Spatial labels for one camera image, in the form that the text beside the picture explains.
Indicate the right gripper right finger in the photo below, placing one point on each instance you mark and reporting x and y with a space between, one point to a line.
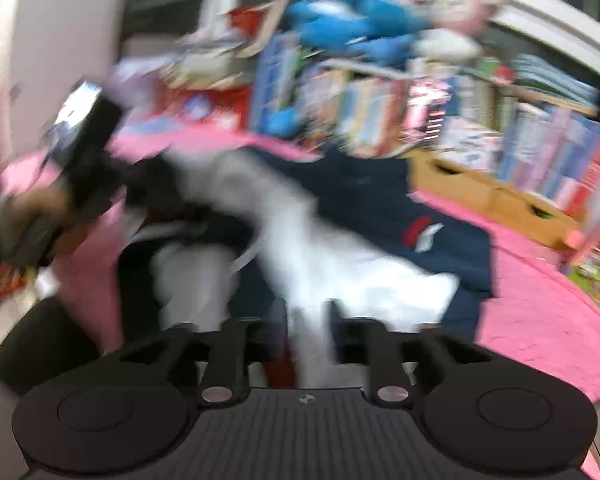
367 342

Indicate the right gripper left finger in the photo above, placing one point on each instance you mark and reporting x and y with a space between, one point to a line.
239 343

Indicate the navy white track jacket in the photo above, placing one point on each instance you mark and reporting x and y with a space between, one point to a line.
246 234

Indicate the wooden drawer box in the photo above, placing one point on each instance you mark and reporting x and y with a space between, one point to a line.
497 201

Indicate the pink patterned bed sheet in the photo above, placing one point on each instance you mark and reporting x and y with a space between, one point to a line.
515 402

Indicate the blue plush ball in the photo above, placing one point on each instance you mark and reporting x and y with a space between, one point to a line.
284 123

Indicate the row of children's books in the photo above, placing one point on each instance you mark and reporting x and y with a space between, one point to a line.
517 123

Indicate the blue plush toy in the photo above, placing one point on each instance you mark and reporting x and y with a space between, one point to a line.
382 32

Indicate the pink white plush toy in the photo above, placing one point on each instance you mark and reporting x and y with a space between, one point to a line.
453 29

